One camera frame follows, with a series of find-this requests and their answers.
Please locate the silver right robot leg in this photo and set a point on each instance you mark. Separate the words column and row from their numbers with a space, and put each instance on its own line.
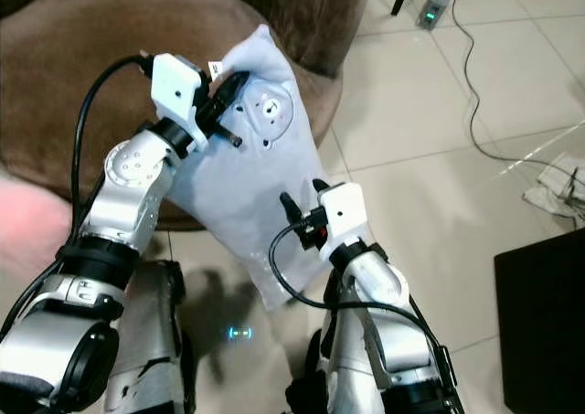
column 343, row 345

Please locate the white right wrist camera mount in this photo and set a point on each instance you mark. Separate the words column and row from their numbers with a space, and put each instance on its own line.
column 345, row 208

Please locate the white power strip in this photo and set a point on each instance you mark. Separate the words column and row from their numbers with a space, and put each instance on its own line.
column 553, row 190

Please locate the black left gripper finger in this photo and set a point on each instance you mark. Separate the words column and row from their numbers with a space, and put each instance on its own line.
column 230, row 83
column 228, row 137

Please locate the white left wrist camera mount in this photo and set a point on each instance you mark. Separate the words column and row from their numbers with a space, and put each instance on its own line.
column 178, row 80

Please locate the black box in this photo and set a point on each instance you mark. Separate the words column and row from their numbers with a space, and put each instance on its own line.
column 539, row 323

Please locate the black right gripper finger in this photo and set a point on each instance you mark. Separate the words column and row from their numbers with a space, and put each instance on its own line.
column 289, row 209
column 321, row 188

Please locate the brown plush sofa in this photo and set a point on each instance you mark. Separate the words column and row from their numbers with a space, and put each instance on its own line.
column 73, row 85

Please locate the pink pillow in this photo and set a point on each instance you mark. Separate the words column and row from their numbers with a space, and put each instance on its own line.
column 27, row 231

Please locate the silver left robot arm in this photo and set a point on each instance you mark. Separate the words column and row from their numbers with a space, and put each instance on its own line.
column 137, row 172

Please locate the silver left robot leg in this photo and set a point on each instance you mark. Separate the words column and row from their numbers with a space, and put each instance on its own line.
column 146, row 341

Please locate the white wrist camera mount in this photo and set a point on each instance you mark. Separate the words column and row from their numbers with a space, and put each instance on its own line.
column 345, row 208
column 178, row 80

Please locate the grey device with green light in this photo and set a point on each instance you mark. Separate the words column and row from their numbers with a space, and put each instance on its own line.
column 437, row 3

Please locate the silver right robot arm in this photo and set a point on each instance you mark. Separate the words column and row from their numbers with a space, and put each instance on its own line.
column 375, row 277

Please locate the silver robot leg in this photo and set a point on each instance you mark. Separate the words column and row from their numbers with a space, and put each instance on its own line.
column 146, row 341
column 343, row 345

